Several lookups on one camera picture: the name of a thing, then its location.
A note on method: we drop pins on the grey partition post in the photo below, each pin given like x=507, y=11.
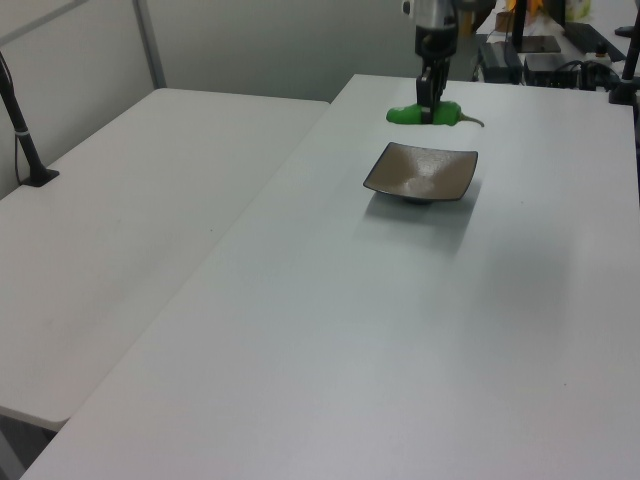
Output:
x=150, y=45

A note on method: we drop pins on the square brown ceramic plate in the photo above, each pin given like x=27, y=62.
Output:
x=415, y=172

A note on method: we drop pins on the green and white box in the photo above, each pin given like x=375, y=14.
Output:
x=579, y=7

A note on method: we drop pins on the black monitor stand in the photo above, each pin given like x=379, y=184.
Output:
x=537, y=44

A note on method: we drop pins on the black box with ports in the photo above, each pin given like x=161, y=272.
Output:
x=550, y=70

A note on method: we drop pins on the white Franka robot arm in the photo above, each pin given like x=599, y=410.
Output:
x=432, y=10

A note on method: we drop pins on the black camera stand pole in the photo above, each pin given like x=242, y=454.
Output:
x=22, y=140

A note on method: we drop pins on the emergency stop button box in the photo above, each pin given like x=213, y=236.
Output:
x=602, y=52

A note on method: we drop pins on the flat black electronics box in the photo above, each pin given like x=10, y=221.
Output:
x=500, y=62

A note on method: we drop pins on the black laptop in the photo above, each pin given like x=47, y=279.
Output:
x=582, y=35

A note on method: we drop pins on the yellow object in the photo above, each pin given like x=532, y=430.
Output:
x=535, y=6

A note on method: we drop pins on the green chili pepper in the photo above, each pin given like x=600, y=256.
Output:
x=405, y=115

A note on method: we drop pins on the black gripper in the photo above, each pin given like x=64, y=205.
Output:
x=436, y=42

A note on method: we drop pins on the black clamp camera stand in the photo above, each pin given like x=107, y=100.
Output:
x=627, y=80

